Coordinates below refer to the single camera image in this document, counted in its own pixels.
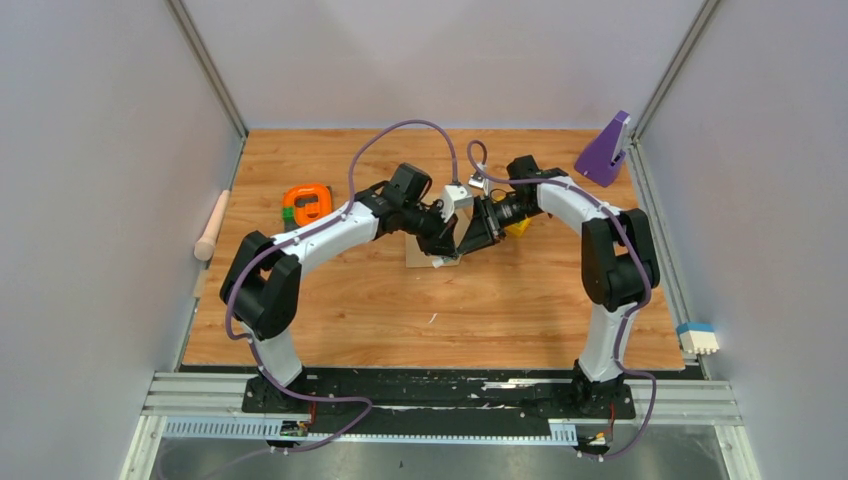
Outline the purple plastic stand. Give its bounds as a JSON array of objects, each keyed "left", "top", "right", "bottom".
[{"left": 575, "top": 110, "right": 631, "bottom": 188}]

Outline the brown paper envelope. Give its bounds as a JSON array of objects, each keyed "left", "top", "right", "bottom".
[{"left": 404, "top": 209, "right": 471, "bottom": 268}]

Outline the wooden rolling pin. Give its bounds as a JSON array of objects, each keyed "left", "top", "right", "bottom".
[{"left": 193, "top": 190, "right": 231, "bottom": 261}]

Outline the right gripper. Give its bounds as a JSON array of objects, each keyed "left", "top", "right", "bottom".
[{"left": 460, "top": 196, "right": 545, "bottom": 256}]

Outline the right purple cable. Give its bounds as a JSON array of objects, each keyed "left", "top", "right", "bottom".
[{"left": 466, "top": 140, "right": 658, "bottom": 462}]

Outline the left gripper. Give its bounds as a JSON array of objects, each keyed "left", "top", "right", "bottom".
[{"left": 401, "top": 201, "right": 459, "bottom": 260}]

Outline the white green glue stick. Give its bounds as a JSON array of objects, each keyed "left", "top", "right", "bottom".
[{"left": 432, "top": 257, "right": 460, "bottom": 268}]

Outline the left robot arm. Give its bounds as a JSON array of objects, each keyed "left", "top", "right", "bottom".
[{"left": 220, "top": 163, "right": 471, "bottom": 413}]

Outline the slotted cable duct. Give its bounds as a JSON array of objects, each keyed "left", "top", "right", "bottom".
[{"left": 162, "top": 417, "right": 578, "bottom": 447}]

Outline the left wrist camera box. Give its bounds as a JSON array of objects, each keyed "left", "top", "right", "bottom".
[{"left": 440, "top": 183, "right": 474, "bottom": 223}]

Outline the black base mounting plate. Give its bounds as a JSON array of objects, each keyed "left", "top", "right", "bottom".
[{"left": 241, "top": 367, "right": 636, "bottom": 435}]

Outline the orange toy track loop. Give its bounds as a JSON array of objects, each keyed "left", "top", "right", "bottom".
[{"left": 281, "top": 183, "right": 334, "bottom": 231}]

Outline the white blue toy brick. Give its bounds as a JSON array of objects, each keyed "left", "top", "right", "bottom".
[{"left": 676, "top": 322, "right": 719, "bottom": 355}]

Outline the yellow toy window brick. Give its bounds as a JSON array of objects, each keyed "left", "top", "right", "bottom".
[{"left": 504, "top": 218, "right": 532, "bottom": 237}]

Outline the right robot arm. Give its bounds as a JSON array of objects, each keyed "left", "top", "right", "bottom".
[{"left": 458, "top": 155, "right": 660, "bottom": 418}]

